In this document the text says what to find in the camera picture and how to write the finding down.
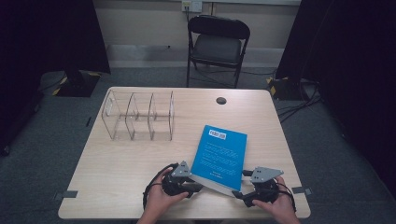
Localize right hand-held gripper black cable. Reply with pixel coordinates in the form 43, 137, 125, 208
275, 181, 297, 213

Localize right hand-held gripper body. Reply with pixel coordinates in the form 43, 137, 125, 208
243, 166, 285, 208

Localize black curtain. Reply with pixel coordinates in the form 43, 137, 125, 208
275, 0, 396, 190
0, 0, 112, 157

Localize grey tape strip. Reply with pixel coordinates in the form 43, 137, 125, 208
291, 186, 313, 197
52, 189, 79, 202

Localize black floor cables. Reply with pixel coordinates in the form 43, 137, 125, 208
276, 79, 323, 124

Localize white wall outlet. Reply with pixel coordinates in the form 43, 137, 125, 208
181, 0, 204, 14

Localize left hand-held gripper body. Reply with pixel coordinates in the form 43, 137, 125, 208
161, 160, 204, 198

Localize hand-held gripper black cable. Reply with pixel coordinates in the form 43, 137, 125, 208
275, 181, 297, 213
142, 162, 176, 210

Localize blue book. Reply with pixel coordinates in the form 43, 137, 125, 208
190, 124, 248, 198

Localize black folding chair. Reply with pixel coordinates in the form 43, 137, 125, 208
186, 14, 252, 90

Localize black stand base yellow tape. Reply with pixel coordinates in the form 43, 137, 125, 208
51, 70, 103, 98
266, 76, 310, 102

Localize person's left hand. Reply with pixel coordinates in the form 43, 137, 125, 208
144, 167, 190, 220

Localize clear acrylic file rack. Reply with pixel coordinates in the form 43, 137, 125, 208
101, 89, 176, 142

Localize person's right hand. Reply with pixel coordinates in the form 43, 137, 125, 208
251, 175, 303, 224

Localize left hand-held gripper black cable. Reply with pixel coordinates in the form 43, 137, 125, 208
142, 162, 176, 210

